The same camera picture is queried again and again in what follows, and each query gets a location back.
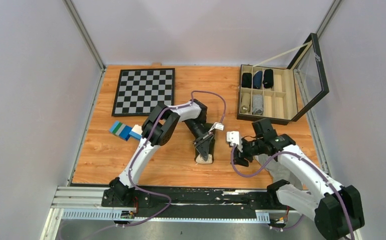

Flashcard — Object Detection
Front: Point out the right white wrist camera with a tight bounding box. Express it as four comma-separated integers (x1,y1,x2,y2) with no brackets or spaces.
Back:
226,131,242,148

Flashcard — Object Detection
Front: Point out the blue white block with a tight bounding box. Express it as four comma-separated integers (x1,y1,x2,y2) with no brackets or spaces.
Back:
109,121,142,141

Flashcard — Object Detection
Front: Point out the green underwear white waistband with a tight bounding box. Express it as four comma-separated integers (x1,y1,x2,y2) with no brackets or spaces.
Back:
195,132,216,166

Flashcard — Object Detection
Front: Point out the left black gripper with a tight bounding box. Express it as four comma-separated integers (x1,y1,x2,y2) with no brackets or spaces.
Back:
185,119,215,163

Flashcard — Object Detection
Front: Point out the black compartment storage box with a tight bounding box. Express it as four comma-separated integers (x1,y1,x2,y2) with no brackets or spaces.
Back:
236,33,329,125

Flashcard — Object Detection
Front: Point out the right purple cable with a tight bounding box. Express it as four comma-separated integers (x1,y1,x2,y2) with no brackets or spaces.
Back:
230,144,356,240

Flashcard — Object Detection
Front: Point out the grey rolled underwear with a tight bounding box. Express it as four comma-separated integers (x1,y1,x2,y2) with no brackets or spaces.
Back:
252,94,264,115

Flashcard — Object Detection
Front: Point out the navy rolled underwear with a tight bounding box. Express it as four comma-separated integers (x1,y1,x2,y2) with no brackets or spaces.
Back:
252,70,263,89

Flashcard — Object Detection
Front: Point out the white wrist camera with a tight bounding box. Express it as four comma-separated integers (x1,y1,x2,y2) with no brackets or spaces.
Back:
226,131,242,148
209,122,224,132

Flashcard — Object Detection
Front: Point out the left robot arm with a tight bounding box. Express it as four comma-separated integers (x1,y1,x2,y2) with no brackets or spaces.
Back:
103,99,215,207

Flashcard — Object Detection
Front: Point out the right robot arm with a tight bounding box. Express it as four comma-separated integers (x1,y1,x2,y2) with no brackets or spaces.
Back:
226,118,365,240

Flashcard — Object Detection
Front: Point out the beige rolled underwear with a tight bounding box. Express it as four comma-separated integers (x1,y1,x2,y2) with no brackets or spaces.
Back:
240,92,251,114

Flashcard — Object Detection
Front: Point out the left aluminium frame post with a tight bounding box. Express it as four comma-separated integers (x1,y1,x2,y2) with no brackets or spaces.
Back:
63,0,106,72

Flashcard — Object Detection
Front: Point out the right aluminium frame post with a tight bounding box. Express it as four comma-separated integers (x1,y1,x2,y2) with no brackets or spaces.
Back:
316,0,343,37

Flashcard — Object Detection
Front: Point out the aluminium frame post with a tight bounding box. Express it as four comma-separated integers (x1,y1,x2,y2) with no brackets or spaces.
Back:
316,0,343,37
63,0,106,72

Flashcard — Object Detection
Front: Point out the black white chessboard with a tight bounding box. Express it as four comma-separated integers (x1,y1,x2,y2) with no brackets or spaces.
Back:
112,68,176,117

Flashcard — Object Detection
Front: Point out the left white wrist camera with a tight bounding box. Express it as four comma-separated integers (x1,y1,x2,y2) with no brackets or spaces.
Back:
209,122,224,132

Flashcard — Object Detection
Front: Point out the black rolled underwear tall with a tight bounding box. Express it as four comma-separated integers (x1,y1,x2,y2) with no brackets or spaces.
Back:
262,69,274,89

